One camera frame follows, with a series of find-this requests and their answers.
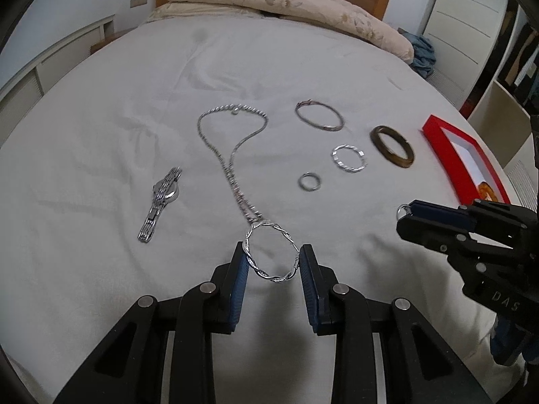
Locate white open shelf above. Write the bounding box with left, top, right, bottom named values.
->
left=467, top=29, right=539, bottom=220

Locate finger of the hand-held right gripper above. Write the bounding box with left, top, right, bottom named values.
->
left=405, top=199, right=538, bottom=235
left=396, top=216, right=524, bottom=272

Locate thin silver bangle with clasp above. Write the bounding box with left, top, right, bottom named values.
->
left=295, top=99, right=346, bottom=132

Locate silver chain necklace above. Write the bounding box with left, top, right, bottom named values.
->
left=197, top=104, right=270, bottom=225

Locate beige pillow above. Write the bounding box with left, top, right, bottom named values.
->
left=147, top=2, right=264, bottom=21

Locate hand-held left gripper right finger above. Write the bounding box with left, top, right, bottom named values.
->
left=297, top=243, right=493, bottom=404

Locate silver wristwatch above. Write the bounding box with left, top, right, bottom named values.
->
left=138, top=167, right=184, bottom=243

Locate blue clothes pile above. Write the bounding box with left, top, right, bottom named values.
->
left=398, top=29, right=437, bottom=79

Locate white wardrobe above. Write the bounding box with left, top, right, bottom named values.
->
left=420, top=0, right=511, bottom=102

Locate person's right hand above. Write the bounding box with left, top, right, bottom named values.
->
left=490, top=315, right=539, bottom=365

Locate white slatted radiator cover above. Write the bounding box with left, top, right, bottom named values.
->
left=426, top=68, right=465, bottom=107

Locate bed with grey sheet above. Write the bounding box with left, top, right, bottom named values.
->
left=0, top=18, right=539, bottom=404

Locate small twisted silver bangle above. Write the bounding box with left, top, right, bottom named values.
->
left=331, top=144, right=367, bottom=174

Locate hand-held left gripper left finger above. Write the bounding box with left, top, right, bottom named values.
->
left=53, top=242, right=249, bottom=404

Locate large twisted silver bangle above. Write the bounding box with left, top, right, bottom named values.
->
left=243, top=219, right=303, bottom=284

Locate brown bangle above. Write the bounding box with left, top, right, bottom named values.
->
left=370, top=125, right=416, bottom=170

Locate red jewelry box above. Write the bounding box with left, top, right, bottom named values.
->
left=421, top=114, right=512, bottom=205

